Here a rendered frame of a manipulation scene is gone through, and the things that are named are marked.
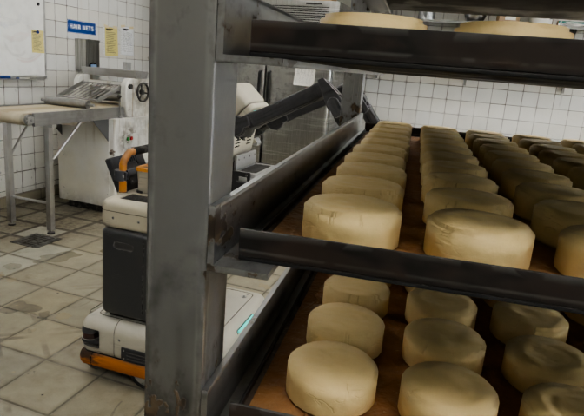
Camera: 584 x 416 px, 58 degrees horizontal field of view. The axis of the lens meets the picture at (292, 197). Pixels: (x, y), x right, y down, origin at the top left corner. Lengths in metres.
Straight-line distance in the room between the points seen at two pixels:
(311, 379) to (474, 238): 0.11
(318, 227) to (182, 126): 0.08
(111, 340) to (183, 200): 2.23
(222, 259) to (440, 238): 0.10
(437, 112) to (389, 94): 0.56
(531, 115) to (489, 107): 0.42
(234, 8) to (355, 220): 0.11
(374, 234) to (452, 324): 0.14
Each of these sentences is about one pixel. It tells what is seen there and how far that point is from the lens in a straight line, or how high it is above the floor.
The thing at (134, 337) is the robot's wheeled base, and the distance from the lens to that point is 2.39.
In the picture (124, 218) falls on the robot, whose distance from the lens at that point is 2.26.
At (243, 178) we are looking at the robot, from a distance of 2.12.
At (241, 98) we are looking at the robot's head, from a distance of 2.12.
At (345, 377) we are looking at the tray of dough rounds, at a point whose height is 1.24.
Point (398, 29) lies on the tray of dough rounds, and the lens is 0.22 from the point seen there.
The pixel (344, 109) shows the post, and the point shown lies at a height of 1.34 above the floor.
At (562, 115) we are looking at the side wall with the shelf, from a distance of 6.07.
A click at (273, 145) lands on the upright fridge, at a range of 5.52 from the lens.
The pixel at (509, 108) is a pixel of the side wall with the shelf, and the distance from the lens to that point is 6.02.
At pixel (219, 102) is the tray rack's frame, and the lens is 0.23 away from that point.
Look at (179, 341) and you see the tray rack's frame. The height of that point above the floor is 1.27.
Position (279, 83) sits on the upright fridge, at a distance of 5.46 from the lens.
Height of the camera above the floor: 1.40
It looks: 14 degrees down
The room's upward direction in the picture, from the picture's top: 5 degrees clockwise
